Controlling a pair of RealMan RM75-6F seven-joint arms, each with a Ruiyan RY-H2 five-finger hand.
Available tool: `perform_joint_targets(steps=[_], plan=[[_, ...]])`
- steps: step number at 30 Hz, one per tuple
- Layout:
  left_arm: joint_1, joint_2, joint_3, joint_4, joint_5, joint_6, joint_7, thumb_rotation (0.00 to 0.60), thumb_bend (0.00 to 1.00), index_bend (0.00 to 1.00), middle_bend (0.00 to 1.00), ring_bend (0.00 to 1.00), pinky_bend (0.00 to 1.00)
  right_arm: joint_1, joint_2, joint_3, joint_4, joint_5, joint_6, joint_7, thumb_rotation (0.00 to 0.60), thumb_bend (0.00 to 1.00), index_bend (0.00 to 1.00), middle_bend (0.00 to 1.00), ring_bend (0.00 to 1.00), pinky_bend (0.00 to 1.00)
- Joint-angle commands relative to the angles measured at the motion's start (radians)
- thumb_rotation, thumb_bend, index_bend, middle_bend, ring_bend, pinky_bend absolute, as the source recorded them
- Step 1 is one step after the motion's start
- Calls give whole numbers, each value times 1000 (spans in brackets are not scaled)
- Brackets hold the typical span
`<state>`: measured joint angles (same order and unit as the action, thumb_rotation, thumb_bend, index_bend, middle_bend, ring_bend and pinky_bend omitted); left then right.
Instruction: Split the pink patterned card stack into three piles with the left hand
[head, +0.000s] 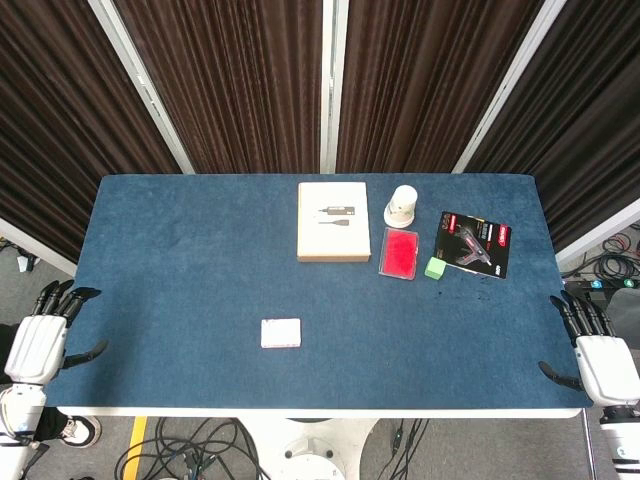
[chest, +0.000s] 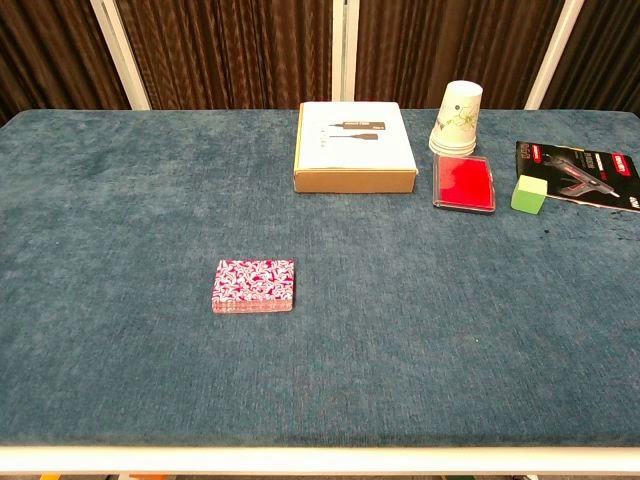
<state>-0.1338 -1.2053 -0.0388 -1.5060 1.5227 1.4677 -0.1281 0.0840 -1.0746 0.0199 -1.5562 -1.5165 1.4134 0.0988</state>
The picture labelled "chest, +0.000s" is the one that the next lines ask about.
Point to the floral white paper cup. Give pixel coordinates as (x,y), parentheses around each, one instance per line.
(452,148)
(452,153)
(457,115)

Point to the black glue gun package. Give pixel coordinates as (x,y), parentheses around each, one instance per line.
(590,170)

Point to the cardboard box with white label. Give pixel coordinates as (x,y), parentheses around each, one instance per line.
(355,145)

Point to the white partition frame post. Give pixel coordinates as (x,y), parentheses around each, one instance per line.
(121,55)
(345,50)
(555,55)

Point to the green cube block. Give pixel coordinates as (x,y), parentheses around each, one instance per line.
(527,197)

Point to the red ink pad clear case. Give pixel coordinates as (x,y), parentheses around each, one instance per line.
(462,182)

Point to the red white patterned box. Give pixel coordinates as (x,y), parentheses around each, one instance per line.
(255,307)

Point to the brown pleated curtain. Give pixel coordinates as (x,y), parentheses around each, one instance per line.
(440,40)
(50,50)
(225,50)
(610,50)

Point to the blue velvet table cloth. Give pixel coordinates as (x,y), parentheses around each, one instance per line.
(400,325)

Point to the white table frame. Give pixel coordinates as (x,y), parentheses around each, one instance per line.
(320,460)

